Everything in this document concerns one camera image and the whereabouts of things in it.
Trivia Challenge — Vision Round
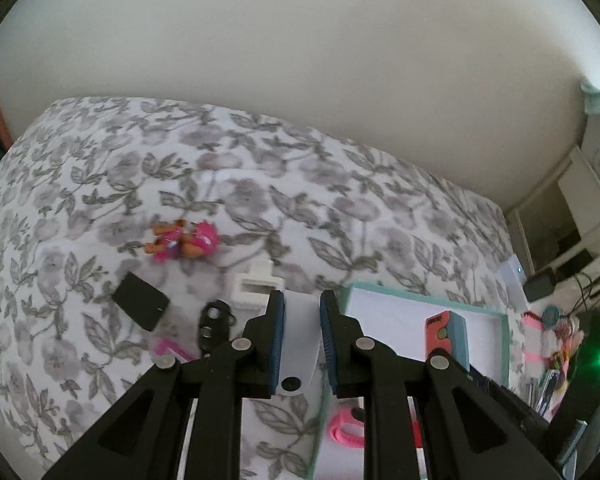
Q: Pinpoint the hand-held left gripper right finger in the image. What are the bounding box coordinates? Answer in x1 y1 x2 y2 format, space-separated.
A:
320 289 563 480

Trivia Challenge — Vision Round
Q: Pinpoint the white shelf unit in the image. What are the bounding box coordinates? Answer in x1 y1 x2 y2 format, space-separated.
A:
505 145 600 271

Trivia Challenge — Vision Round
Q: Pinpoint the teal cloth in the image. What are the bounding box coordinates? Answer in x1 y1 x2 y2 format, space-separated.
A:
580 80 600 116

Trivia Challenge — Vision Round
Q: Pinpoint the pink toy doll figure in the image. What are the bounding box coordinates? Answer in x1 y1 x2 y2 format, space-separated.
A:
145 219 220 263

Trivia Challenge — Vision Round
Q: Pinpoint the black plug charger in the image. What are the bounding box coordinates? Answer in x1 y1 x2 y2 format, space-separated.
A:
111 271 171 332

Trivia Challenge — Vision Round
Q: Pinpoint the black cable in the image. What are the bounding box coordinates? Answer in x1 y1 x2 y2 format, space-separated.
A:
555 270 600 316

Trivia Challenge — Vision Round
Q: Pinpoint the pink smart watch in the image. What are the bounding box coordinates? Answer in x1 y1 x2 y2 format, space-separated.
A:
330 406 367 448

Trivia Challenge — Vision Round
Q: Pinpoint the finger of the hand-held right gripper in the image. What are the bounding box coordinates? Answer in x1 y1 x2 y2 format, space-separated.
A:
467 370 551 441

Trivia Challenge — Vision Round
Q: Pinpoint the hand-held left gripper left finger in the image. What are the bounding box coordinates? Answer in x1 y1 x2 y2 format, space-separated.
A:
42 290 286 480

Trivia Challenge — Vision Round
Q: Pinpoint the teal rimmed white tray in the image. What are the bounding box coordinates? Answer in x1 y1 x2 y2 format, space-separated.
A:
310 282 511 480

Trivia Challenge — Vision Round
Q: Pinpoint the black power adapter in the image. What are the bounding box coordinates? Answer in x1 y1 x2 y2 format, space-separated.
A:
522 267 558 303

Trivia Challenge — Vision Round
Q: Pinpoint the white oval device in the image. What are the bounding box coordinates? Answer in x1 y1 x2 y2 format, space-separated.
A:
275 290 323 397

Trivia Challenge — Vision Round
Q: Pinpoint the white plastic clip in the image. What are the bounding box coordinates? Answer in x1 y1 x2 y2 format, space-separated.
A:
230 260 288 311

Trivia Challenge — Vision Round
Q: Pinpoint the black toy car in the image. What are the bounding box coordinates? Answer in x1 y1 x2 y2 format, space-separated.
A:
195 300 238 356

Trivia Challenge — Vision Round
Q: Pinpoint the pile of colourful trinkets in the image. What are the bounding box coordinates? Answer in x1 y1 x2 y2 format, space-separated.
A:
525 310 588 411

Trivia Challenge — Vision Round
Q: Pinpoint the orange and blue toy knife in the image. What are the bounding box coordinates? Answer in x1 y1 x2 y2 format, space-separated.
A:
424 310 470 373

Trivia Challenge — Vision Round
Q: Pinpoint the white power strip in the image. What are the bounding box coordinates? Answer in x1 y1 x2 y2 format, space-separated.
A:
497 255 528 306

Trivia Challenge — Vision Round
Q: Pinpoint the purple translucent lighter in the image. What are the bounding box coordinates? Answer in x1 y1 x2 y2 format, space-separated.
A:
150 337 201 363

